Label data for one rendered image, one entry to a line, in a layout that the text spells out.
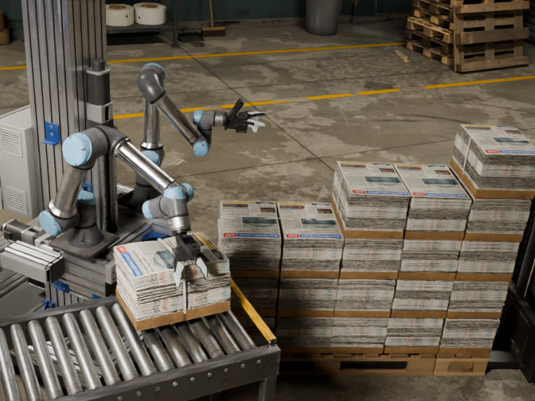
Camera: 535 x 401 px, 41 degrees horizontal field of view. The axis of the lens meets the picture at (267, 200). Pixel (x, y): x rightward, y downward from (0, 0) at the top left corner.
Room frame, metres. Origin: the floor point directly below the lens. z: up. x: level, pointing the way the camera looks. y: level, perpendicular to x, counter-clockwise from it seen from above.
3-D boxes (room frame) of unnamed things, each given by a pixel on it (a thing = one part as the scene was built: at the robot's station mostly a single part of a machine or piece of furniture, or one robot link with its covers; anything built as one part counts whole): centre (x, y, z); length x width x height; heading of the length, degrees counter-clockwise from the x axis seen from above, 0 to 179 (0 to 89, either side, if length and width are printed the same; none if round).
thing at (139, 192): (3.20, 0.60, 0.87); 0.15 x 0.15 x 0.10
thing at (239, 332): (2.31, 0.11, 0.77); 0.47 x 0.05 x 0.05; 28
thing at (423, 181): (3.16, -0.78, 1.06); 0.37 x 0.28 x 0.01; 8
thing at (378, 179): (3.12, -0.49, 1.06); 0.37 x 0.29 x 0.01; 7
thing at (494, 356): (3.06, -0.91, 0.05); 1.05 x 0.10 x 0.04; 97
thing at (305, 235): (3.11, -0.35, 0.42); 1.17 x 0.39 x 0.83; 97
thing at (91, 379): (2.03, 0.63, 0.77); 0.47 x 0.05 x 0.05; 28
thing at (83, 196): (2.74, 0.81, 0.98); 0.13 x 0.12 x 0.14; 150
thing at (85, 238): (2.75, 0.81, 0.87); 0.15 x 0.15 x 0.10
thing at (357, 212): (3.13, -0.49, 0.95); 0.38 x 0.29 x 0.23; 7
